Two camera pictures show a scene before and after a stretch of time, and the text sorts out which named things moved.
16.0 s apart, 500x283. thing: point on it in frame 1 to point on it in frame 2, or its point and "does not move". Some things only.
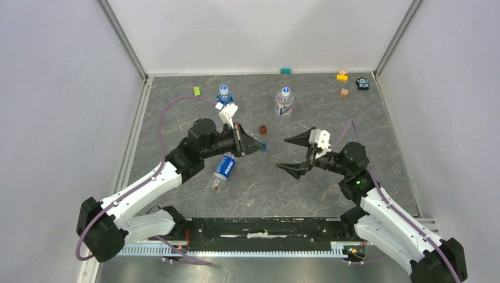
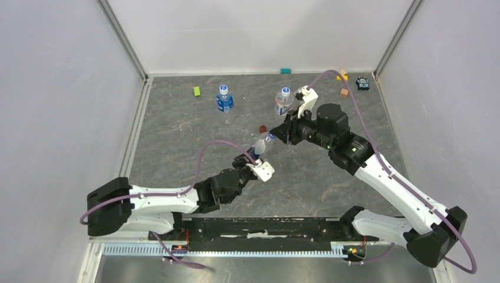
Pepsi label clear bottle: [224, 167] to [265, 145]
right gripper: [298, 169] to [286, 131]
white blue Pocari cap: [223, 89] does not move
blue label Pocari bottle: [224, 96] does not move
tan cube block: [344, 93] does not move
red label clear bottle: [284, 102] does not move
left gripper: [243, 143] to [241, 161]
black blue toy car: [362, 83] does not move
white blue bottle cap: [285, 91] does not move
